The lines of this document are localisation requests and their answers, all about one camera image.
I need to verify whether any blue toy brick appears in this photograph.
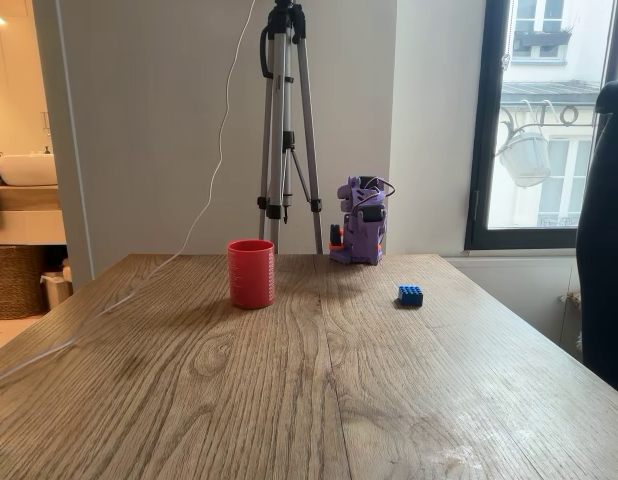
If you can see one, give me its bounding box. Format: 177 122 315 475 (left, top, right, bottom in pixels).
393 284 425 308

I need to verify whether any red plastic cup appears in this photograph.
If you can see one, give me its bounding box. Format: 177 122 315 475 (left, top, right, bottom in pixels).
226 239 276 310

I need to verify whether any white hanging planter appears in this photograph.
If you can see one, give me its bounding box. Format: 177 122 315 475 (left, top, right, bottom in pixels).
494 99 556 189

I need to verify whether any black office chair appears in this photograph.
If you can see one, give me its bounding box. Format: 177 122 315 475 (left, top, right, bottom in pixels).
576 79 618 400

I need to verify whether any white paper bag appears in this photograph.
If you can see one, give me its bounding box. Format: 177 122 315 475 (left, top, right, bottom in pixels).
40 271 74 312

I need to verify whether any white sink basin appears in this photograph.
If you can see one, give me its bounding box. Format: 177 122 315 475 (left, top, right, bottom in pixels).
0 153 58 188

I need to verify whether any wooden vanity counter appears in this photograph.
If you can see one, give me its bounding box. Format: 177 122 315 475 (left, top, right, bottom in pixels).
0 184 68 246

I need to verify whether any woven wicker basket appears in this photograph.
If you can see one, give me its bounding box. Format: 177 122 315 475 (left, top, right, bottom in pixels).
0 244 48 321

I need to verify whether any silver camera tripod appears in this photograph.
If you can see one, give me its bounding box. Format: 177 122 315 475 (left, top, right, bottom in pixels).
256 0 324 255

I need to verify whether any white cable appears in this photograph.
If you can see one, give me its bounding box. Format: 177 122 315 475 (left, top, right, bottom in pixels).
0 0 257 385

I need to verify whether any black window frame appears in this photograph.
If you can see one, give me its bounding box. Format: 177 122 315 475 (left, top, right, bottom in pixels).
463 0 618 251

